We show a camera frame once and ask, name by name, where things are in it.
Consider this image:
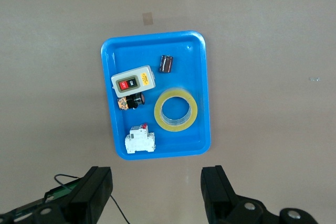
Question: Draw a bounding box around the black push button switch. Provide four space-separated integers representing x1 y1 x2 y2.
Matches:
117 92 146 112

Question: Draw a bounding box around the yellow clear tape roll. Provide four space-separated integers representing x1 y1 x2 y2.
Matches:
153 87 198 132

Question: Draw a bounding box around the blue plastic tray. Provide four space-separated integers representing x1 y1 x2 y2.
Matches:
100 30 212 161

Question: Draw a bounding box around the dark brown cylindrical capacitor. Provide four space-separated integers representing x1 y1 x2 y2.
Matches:
159 54 174 74

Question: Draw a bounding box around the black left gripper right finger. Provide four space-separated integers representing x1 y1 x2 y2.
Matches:
200 165 319 224

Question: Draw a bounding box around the grey on-off switch box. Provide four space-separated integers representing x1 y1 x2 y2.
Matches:
111 65 156 98

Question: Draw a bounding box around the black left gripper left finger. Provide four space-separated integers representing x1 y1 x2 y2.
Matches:
0 166 114 224

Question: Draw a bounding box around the green circuit board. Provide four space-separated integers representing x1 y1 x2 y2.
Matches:
44 178 81 201

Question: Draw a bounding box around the white circuit breaker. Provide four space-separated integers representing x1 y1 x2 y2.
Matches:
124 123 156 154

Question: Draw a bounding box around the brown tape patch on table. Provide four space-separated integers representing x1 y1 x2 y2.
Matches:
142 12 153 27

